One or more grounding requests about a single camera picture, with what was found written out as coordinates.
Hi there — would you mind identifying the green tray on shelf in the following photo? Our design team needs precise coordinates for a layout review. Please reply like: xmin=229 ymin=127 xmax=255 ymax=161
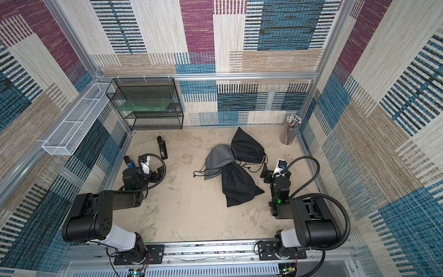
xmin=117 ymin=100 xmax=171 ymax=112

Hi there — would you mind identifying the grey hair dryer bag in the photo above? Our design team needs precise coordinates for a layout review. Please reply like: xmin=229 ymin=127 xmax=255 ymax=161
xmin=193 ymin=144 xmax=236 ymax=180

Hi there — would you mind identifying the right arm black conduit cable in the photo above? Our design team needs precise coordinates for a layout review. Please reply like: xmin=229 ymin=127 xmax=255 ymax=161
xmin=281 ymin=155 xmax=351 ymax=277

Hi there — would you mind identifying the black wire mesh shelf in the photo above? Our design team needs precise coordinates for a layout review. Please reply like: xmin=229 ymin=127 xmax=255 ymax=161
xmin=105 ymin=77 xmax=184 ymax=131

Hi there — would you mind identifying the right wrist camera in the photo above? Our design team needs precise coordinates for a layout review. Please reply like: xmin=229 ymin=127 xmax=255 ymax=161
xmin=272 ymin=159 xmax=287 ymax=178

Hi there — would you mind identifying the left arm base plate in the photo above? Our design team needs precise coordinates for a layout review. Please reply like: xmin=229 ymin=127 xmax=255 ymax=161
xmin=113 ymin=244 xmax=165 ymax=265

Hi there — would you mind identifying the white wire mesh basket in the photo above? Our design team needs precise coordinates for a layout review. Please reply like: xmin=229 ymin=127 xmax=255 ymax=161
xmin=42 ymin=83 xmax=109 ymax=156

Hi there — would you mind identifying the striped pencil cup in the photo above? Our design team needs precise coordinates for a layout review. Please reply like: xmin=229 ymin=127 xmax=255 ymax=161
xmin=280 ymin=115 xmax=302 ymax=145

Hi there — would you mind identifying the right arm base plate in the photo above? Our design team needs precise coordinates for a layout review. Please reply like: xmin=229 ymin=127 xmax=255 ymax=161
xmin=253 ymin=240 xmax=307 ymax=260

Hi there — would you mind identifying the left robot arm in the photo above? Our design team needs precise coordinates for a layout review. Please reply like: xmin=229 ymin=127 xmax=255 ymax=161
xmin=62 ymin=166 xmax=166 ymax=264

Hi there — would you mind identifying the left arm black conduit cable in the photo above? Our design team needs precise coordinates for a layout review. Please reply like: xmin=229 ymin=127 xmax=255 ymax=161
xmin=114 ymin=153 xmax=167 ymax=194

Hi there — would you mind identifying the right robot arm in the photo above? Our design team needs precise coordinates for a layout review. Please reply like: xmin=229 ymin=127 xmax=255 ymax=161
xmin=261 ymin=159 xmax=341 ymax=253

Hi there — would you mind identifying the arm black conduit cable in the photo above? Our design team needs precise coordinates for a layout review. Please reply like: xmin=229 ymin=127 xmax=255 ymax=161
xmin=114 ymin=153 xmax=167 ymax=194
xmin=281 ymin=155 xmax=351 ymax=277

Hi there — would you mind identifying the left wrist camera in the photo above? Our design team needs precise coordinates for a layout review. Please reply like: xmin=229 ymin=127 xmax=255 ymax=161
xmin=138 ymin=155 xmax=151 ymax=175

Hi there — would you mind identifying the black hair dryer bag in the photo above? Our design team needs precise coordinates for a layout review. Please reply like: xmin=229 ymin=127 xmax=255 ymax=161
xmin=231 ymin=127 xmax=267 ymax=173

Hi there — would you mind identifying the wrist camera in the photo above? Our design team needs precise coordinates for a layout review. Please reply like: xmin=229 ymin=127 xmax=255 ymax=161
xmin=138 ymin=155 xmax=151 ymax=175
xmin=272 ymin=159 xmax=287 ymax=178

